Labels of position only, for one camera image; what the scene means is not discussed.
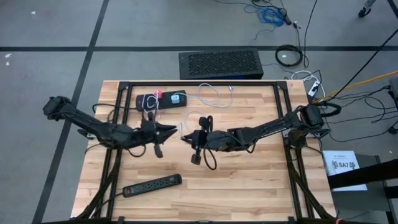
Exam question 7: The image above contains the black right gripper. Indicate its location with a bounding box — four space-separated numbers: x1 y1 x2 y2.
180 115 215 166

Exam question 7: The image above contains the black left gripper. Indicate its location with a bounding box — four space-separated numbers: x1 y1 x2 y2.
140 111 178 159

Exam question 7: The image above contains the black wide power strip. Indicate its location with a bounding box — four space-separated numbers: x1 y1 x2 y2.
92 90 188 114

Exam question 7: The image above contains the black slim power strip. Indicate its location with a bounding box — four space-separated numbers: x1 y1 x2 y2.
90 173 183 218

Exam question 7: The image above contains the black perforated computer case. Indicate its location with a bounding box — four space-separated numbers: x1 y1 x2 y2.
178 48 264 81

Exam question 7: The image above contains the white power strip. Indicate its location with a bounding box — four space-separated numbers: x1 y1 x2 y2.
307 80 321 98

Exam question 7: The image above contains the white printed paper sheet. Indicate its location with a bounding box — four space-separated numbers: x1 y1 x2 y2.
322 150 368 192

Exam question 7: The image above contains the black angled beam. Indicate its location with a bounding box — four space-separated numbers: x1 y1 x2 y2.
328 158 398 190

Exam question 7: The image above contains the gray metal cart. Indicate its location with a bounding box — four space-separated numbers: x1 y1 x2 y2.
323 152 392 224

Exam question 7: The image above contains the gray box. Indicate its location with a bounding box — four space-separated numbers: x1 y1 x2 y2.
388 77 398 110

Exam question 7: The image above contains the black caster wheel leg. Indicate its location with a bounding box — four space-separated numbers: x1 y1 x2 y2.
357 0 377 19

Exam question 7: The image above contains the black right camera cable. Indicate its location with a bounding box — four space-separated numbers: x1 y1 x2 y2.
202 145 219 171

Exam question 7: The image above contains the black camera cable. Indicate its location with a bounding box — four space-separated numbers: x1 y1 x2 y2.
202 145 219 171
126 143 147 158

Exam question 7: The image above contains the black left camera cable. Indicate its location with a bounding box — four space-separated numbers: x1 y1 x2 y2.
126 143 147 158

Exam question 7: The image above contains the black metal table frame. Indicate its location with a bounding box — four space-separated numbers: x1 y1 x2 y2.
73 80 338 224

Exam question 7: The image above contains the white power cord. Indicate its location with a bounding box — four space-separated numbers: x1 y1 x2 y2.
290 70 326 100

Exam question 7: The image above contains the black coiled cable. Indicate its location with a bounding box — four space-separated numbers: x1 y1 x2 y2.
275 44 304 68

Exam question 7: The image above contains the blue cable bundle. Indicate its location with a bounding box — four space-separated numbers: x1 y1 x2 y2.
214 0 287 44

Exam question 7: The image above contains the thick black cable loop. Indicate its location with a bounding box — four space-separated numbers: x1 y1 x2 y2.
317 101 342 119

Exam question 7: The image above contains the thick yellow cable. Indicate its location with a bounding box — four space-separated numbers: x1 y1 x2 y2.
312 70 398 104

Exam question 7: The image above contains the long thin black cable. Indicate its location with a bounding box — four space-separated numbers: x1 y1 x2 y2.
329 28 398 101

